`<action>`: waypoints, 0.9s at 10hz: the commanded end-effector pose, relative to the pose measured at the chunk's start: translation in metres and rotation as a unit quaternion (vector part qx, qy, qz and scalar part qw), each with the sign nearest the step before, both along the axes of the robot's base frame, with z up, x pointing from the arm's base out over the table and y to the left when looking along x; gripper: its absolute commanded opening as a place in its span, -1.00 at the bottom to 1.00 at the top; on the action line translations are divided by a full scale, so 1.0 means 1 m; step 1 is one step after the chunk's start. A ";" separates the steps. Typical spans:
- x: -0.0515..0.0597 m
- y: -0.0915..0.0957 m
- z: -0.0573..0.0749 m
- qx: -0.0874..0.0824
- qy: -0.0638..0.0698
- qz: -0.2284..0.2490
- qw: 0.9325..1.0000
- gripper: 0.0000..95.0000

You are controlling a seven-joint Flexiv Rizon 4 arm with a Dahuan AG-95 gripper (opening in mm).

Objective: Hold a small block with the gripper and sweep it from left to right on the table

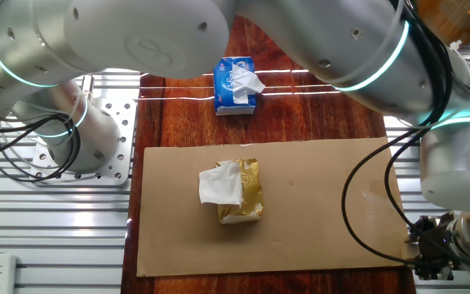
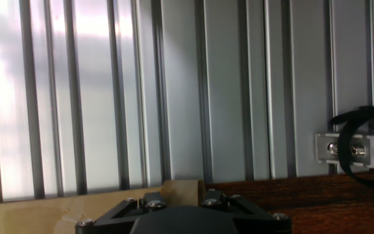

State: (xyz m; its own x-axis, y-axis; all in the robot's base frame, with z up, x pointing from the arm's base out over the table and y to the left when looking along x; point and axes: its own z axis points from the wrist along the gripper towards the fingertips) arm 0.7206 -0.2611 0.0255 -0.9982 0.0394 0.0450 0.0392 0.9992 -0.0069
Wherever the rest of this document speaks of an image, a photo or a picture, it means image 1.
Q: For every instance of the blue tissue pack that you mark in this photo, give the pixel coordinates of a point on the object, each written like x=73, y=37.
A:
x=224, y=87

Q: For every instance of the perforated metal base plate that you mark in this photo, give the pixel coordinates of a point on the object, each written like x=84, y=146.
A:
x=121, y=134

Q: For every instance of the brown cardboard sheet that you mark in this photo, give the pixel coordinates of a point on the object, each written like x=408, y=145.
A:
x=300, y=204

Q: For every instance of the gold tissue pack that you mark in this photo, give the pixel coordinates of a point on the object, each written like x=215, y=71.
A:
x=247, y=196

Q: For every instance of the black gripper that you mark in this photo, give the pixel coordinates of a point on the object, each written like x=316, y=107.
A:
x=439, y=249

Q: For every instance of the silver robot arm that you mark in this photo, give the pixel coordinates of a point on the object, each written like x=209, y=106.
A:
x=145, y=36

